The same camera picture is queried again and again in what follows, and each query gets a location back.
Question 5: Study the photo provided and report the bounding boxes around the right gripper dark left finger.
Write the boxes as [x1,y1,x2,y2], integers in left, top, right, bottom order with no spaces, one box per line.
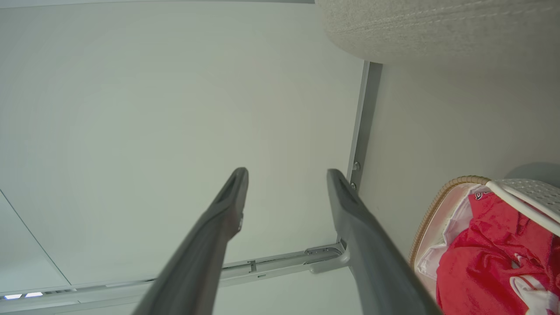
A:
[131,167,249,315]

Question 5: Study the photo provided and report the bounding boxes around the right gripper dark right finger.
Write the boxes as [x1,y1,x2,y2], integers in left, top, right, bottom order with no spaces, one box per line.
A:
[326,169,443,315]

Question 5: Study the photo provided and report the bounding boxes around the red shirt with white trim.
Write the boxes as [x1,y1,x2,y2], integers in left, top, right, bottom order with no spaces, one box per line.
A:
[436,191,560,315]

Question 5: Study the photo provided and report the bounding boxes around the light grey fabric sofa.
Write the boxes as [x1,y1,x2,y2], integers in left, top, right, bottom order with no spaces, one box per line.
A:
[315,0,560,66]

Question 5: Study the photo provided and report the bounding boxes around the white basket liner cloth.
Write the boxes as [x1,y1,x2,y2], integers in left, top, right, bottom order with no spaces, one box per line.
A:
[416,184,493,291]

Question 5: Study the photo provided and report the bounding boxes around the white basket with brown rim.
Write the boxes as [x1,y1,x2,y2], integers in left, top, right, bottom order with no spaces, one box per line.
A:
[409,175,560,315]

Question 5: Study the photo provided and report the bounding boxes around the grey partition foot bracket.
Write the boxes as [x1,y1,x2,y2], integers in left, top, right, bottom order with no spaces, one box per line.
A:
[308,241,350,274]

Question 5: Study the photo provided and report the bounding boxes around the grey partition base rail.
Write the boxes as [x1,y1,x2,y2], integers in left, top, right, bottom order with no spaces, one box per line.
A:
[347,61,383,193]

